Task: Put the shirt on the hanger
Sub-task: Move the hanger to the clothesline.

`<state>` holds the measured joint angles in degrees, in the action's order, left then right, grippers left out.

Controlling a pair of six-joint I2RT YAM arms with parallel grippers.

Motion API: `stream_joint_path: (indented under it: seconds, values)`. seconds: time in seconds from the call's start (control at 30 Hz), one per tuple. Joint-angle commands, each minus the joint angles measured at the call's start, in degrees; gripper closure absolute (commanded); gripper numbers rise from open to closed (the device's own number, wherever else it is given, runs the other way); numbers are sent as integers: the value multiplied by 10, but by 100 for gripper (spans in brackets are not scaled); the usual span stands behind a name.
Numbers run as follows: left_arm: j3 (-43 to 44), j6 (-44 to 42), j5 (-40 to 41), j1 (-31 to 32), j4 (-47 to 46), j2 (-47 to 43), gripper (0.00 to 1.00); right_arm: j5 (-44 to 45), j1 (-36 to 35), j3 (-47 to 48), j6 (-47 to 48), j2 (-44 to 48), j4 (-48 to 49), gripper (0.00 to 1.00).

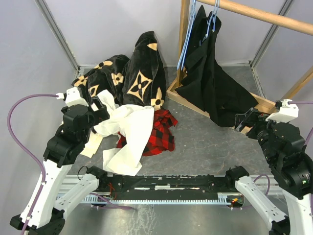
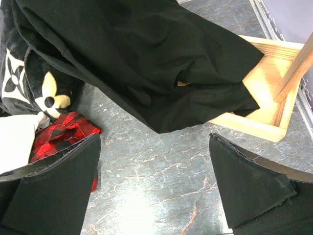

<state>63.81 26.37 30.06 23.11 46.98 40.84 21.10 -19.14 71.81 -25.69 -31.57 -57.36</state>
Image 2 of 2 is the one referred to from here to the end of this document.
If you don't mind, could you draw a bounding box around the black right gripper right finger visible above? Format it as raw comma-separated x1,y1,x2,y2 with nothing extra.
209,133,313,235

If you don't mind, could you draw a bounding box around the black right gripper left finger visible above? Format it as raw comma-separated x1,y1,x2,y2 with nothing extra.
0,134,101,235

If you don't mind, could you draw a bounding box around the red black plaid shirt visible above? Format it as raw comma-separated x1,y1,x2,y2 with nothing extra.
28,111,103,192

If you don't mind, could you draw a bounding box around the white dress shirt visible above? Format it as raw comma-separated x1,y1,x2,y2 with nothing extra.
0,112,50,173

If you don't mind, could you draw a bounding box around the black button shirt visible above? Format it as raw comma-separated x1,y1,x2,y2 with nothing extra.
11,0,264,133

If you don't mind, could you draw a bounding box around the wooden clothes rack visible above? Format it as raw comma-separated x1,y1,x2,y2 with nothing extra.
210,36,313,142

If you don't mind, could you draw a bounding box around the black beige patterned fleece blanket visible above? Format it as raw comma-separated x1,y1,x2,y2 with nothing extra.
0,0,83,119

